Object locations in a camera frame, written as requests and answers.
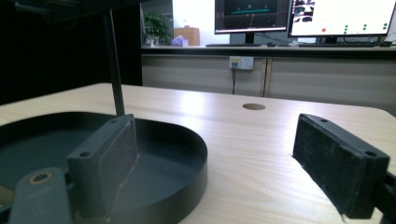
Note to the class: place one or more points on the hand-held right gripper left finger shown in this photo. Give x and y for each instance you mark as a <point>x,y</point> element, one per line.
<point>102,168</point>

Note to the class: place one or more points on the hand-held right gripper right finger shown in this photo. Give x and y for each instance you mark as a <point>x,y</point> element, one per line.
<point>336,165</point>

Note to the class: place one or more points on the black round tray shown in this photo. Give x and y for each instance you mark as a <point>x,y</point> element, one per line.
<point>168,161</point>

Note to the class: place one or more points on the long grey counter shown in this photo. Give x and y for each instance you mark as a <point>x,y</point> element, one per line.
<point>311,77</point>

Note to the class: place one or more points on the black metal stand pole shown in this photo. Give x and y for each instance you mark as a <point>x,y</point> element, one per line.
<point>114,62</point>

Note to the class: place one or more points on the black keyboard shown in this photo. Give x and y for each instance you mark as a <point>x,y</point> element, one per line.
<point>232,45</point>
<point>337,44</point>

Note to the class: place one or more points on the black computer mouse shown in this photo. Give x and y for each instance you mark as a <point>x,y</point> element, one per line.
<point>271,44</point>

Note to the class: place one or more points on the white screen monitor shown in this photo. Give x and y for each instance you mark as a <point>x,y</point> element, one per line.
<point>342,17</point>

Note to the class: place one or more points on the purple tissue pack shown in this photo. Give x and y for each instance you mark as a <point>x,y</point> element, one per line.
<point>179,41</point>

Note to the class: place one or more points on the green potted plant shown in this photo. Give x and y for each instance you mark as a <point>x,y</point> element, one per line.
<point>157,26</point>

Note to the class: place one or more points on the brown cardboard box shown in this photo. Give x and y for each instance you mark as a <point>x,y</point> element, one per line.
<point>187,35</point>

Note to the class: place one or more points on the dark screen monitor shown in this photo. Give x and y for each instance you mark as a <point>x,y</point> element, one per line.
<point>251,15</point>

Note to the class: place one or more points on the white wall socket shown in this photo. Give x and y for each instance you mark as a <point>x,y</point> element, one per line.
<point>241,62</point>

